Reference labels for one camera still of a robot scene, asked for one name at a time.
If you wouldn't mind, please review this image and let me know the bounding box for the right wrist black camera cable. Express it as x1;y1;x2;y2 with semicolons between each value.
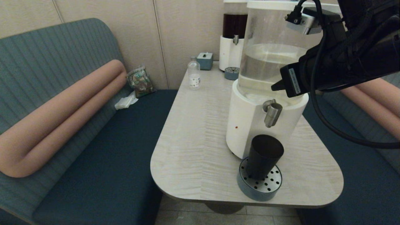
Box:
294;0;400;149

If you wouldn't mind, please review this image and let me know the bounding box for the table pedestal base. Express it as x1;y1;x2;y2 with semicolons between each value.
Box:
204;202;246;215

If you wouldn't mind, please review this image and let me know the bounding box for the green snack bag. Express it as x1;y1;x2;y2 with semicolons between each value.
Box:
126;66;156;98

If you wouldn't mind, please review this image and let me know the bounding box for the water dispenser white lid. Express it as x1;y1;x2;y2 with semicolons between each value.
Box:
247;1;341;13

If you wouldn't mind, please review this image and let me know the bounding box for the crumpled white tissue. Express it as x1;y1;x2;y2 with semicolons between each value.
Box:
114;91;138;110

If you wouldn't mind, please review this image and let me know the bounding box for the black plastic cup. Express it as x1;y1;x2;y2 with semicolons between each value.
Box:
246;134;284;180

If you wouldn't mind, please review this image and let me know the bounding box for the blue tissue box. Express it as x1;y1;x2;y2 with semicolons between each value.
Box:
197;52;213;71

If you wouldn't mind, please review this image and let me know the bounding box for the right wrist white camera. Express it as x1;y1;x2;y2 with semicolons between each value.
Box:
285;7;324;35

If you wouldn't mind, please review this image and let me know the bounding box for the teal upholstered bench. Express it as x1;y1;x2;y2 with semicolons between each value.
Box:
295;72;400;225
0;18;178;225

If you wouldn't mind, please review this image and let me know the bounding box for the round perforated metal drip tray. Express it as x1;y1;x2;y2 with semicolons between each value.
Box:
224;67;239;81
237;156;283;202

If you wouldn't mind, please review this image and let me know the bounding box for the clear plastic water bottle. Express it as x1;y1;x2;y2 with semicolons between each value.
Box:
187;57;200;90

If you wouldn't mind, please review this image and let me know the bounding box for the clear water dispenser white base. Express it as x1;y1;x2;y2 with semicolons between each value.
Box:
226;0;343;160

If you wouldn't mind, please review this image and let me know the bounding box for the water dispenser metal tap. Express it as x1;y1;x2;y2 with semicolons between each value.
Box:
262;99;283;128

